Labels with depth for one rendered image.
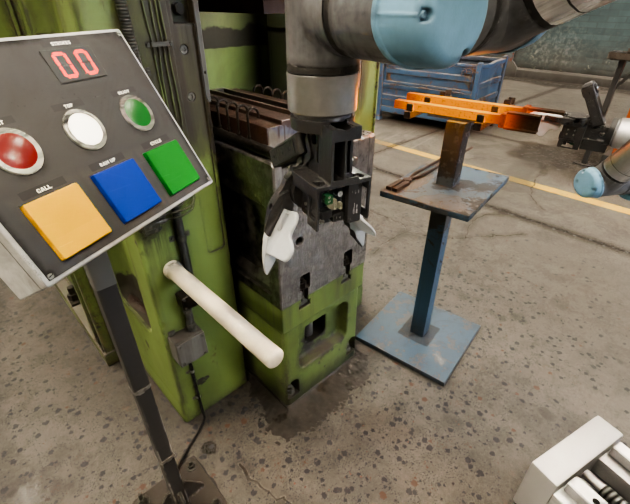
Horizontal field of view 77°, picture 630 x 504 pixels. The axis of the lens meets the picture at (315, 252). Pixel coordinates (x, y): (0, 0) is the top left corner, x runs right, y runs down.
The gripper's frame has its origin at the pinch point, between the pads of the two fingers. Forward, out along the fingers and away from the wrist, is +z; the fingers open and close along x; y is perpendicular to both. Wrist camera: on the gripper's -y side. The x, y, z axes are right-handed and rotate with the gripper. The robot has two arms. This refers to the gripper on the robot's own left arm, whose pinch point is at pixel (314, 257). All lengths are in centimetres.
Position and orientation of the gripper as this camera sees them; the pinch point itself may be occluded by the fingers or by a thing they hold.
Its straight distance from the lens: 55.9
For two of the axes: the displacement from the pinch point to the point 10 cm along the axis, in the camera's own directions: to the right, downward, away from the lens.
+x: 8.8, -2.6, 4.0
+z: 0.0, 8.4, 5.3
